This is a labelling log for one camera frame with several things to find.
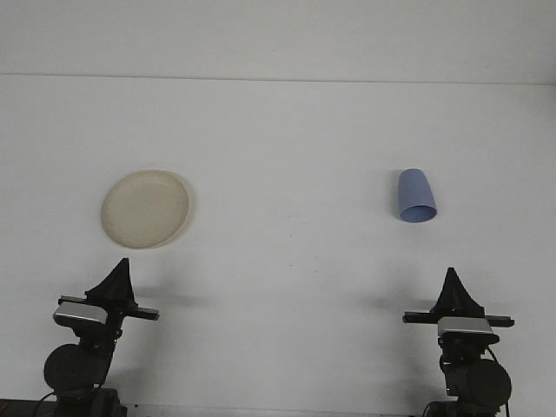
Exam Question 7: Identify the pale blue cup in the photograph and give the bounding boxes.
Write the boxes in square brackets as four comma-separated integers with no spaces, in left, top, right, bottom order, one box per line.
[393,168,439,224]

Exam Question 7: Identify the pale round plate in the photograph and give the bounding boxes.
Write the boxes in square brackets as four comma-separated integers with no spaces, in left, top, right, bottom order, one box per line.
[100,169,195,251]

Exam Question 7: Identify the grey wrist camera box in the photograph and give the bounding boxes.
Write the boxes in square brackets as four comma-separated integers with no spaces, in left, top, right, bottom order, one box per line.
[436,315,500,339]
[51,301,109,327]

